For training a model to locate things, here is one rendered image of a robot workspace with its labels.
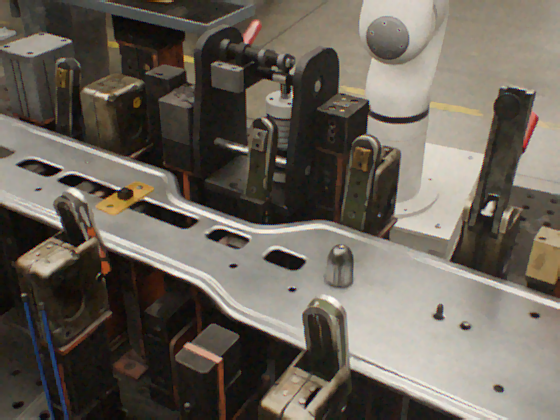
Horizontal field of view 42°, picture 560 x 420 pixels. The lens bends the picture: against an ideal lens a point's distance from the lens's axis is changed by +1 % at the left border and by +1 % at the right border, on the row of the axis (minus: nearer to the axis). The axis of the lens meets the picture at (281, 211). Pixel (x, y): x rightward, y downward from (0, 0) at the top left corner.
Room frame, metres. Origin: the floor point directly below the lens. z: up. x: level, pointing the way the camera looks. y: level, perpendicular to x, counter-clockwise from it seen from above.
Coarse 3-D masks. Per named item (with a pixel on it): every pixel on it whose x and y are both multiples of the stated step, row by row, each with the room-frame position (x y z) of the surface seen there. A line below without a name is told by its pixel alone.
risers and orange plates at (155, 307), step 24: (0, 264) 0.98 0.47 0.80; (0, 288) 0.97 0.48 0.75; (0, 312) 0.96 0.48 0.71; (144, 312) 0.77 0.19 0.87; (168, 312) 0.77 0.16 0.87; (192, 312) 0.80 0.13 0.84; (168, 336) 0.75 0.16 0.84; (192, 336) 0.78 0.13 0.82; (168, 360) 0.75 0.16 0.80; (288, 360) 0.70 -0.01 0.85; (168, 384) 0.75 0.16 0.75; (168, 408) 0.75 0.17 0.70
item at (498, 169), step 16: (512, 96) 0.73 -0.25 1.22; (528, 96) 0.74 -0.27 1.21; (496, 112) 0.73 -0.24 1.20; (512, 112) 0.72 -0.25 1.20; (528, 112) 0.74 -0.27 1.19; (496, 128) 0.75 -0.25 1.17; (512, 128) 0.75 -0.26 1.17; (496, 144) 0.75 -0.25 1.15; (512, 144) 0.74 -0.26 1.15; (496, 160) 0.75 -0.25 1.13; (512, 160) 0.73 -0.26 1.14; (480, 176) 0.74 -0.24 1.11; (496, 176) 0.74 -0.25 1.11; (512, 176) 0.73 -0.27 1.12; (480, 192) 0.74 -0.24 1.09; (496, 192) 0.74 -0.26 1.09; (496, 224) 0.72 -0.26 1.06
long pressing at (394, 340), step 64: (0, 128) 1.08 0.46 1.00; (0, 192) 0.88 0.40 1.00; (128, 256) 0.74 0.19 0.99; (192, 256) 0.73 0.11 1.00; (256, 256) 0.73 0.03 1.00; (320, 256) 0.73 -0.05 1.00; (384, 256) 0.73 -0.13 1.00; (256, 320) 0.61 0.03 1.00; (384, 320) 0.61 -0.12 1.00; (448, 320) 0.61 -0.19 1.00; (512, 320) 0.61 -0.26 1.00; (384, 384) 0.52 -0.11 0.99; (448, 384) 0.52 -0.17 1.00; (512, 384) 0.52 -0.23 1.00
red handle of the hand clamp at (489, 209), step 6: (534, 114) 0.83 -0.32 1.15; (534, 120) 0.83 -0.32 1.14; (528, 126) 0.82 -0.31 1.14; (534, 126) 0.82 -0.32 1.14; (528, 132) 0.81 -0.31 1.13; (528, 138) 0.81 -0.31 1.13; (522, 150) 0.80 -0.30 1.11; (486, 198) 0.75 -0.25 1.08; (492, 198) 0.75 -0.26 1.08; (498, 198) 0.74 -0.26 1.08; (486, 204) 0.74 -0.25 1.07; (492, 204) 0.74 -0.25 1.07; (480, 210) 0.74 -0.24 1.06; (486, 210) 0.73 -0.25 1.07; (492, 210) 0.73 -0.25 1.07; (486, 216) 0.73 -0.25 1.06; (492, 216) 0.73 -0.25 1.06
